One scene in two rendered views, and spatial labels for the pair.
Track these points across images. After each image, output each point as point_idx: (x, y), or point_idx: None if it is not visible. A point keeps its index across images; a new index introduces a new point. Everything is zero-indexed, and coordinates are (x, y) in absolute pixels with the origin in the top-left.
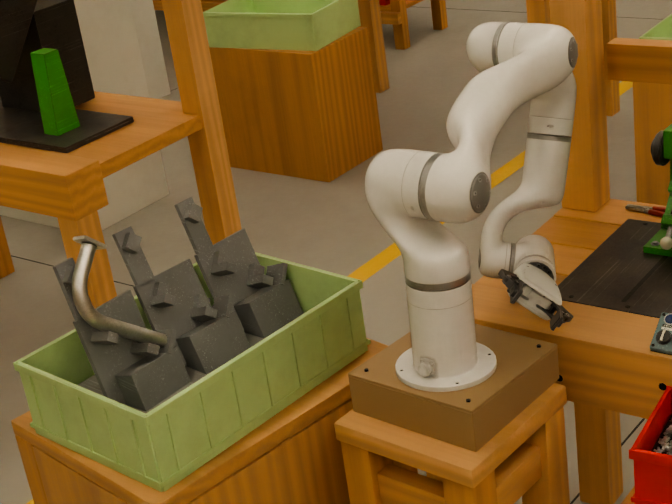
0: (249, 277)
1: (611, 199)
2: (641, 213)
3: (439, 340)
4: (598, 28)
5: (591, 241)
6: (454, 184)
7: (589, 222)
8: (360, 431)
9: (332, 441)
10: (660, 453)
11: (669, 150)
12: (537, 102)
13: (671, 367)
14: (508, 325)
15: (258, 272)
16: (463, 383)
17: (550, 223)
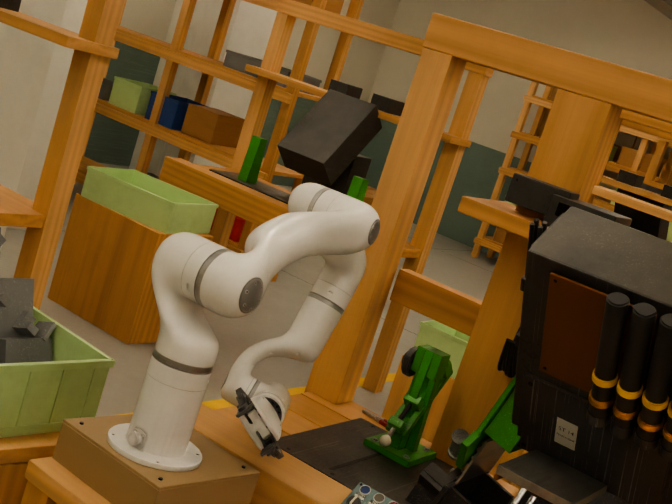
0: (17, 321)
1: (353, 402)
2: (373, 420)
3: (159, 416)
4: (398, 253)
5: (323, 422)
6: (232, 276)
7: (328, 409)
8: (49, 475)
9: (20, 491)
10: None
11: (417, 364)
12: (328, 269)
13: None
14: (224, 446)
15: (27, 320)
16: (163, 464)
17: (295, 397)
